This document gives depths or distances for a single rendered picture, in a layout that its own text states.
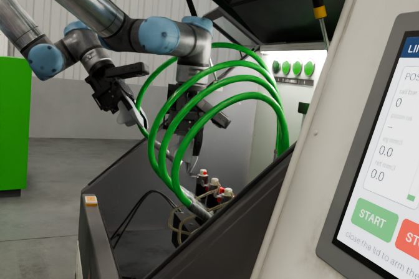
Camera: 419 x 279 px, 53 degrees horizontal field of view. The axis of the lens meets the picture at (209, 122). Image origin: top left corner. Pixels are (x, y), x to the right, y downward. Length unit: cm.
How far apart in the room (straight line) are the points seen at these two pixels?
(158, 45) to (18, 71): 339
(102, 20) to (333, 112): 51
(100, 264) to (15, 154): 346
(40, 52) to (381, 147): 79
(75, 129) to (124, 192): 625
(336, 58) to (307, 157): 16
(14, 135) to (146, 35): 345
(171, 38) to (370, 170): 49
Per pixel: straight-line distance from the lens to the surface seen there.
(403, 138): 55
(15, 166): 433
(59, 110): 749
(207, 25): 98
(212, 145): 138
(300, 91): 119
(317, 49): 109
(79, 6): 89
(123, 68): 115
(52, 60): 107
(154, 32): 87
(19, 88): 422
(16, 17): 111
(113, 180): 132
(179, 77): 98
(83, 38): 121
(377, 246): 54
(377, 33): 65
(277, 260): 70
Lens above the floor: 134
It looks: 7 degrees down
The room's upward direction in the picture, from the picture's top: 6 degrees clockwise
